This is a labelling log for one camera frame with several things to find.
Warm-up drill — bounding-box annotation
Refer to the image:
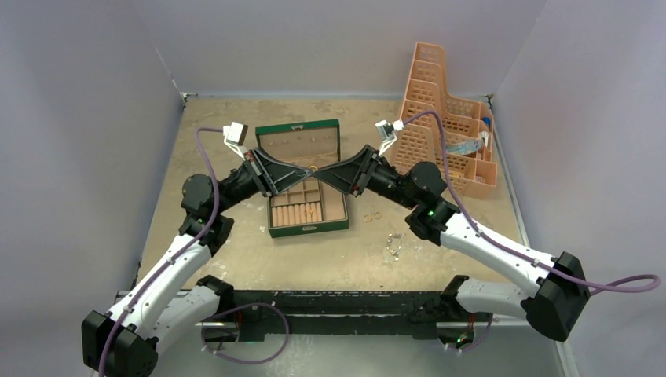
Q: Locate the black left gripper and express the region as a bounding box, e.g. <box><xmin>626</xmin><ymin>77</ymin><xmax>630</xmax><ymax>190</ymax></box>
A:
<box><xmin>214</xmin><ymin>147</ymin><xmax>312</xmax><ymax>215</ymax></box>

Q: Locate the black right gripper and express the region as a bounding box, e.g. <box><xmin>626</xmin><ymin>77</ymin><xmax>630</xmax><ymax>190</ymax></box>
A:
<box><xmin>314</xmin><ymin>145</ymin><xmax>419</xmax><ymax>210</ymax></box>

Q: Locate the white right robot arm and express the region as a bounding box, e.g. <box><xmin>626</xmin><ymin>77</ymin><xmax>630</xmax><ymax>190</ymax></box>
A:
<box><xmin>314</xmin><ymin>146</ymin><xmax>591</xmax><ymax>342</ymax></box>

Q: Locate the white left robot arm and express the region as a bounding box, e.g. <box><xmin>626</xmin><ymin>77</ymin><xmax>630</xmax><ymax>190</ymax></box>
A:
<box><xmin>82</xmin><ymin>148</ymin><xmax>313</xmax><ymax>376</ymax></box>

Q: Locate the green jewelry box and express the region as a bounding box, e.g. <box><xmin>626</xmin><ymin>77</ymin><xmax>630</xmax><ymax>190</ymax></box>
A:
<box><xmin>254</xmin><ymin>119</ymin><xmax>349</xmax><ymax>239</ymax></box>

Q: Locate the silver jewelry piece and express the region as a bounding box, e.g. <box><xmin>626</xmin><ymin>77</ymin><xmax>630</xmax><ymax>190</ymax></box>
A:
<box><xmin>386</xmin><ymin>233</ymin><xmax>403</xmax><ymax>261</ymax></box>

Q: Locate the blue item in organizer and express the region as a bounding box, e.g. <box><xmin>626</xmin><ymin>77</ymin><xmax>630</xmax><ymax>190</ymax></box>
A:
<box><xmin>443</xmin><ymin>139</ymin><xmax>485</xmax><ymax>156</ymax></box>

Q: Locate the peach plastic file organizer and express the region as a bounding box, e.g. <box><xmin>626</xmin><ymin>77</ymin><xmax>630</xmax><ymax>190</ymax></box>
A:
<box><xmin>388</xmin><ymin>42</ymin><xmax>498</xmax><ymax>199</ymax></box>

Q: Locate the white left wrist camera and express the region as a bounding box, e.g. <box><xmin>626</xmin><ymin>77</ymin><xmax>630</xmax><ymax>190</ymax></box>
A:
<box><xmin>223</xmin><ymin>122</ymin><xmax>249</xmax><ymax>159</ymax></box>

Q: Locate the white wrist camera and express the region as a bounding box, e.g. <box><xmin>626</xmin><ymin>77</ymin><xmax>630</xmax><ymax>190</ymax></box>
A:
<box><xmin>223</xmin><ymin>122</ymin><xmax>249</xmax><ymax>159</ymax></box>
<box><xmin>375</xmin><ymin>119</ymin><xmax>404</xmax><ymax>156</ymax></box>

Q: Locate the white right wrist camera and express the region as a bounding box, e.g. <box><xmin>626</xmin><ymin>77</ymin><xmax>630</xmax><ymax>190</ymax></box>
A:
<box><xmin>375</xmin><ymin>119</ymin><xmax>404</xmax><ymax>156</ymax></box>

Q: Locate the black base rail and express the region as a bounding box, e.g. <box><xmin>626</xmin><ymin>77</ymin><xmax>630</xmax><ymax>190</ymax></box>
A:
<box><xmin>183</xmin><ymin>274</ymin><xmax>494</xmax><ymax>343</ymax></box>

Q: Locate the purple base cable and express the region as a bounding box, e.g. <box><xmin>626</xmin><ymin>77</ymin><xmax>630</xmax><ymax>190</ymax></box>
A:
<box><xmin>200</xmin><ymin>304</ymin><xmax>289</xmax><ymax>365</ymax></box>

